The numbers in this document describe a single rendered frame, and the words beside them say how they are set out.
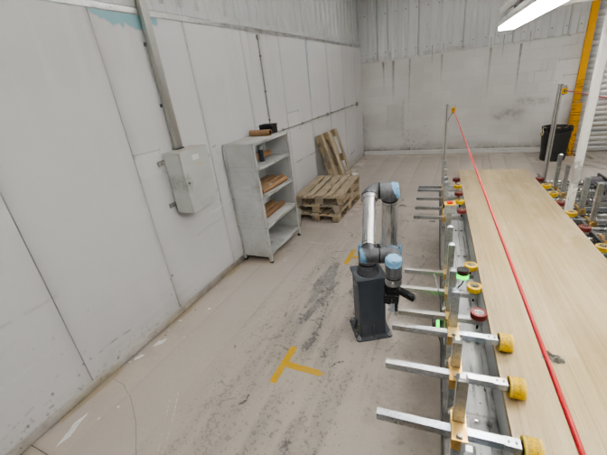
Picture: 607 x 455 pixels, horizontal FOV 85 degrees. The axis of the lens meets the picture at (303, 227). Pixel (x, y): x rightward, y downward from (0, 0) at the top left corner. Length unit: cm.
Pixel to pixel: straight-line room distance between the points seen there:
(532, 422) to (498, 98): 857
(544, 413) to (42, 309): 294
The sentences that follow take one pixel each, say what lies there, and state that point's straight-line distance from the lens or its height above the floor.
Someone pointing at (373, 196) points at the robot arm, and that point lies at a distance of 229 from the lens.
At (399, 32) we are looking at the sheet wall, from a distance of 976.
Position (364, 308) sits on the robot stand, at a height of 32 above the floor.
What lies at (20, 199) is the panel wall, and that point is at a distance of 286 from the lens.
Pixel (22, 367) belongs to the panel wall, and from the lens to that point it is 310.
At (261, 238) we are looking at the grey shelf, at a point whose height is 35.
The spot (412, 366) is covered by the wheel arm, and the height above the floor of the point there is 96.
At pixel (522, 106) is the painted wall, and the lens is 972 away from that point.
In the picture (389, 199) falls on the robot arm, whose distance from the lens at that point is 236.
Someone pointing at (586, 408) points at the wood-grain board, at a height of 90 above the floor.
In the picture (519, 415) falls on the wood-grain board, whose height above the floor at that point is 90.
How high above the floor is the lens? 210
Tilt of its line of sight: 23 degrees down
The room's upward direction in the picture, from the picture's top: 7 degrees counter-clockwise
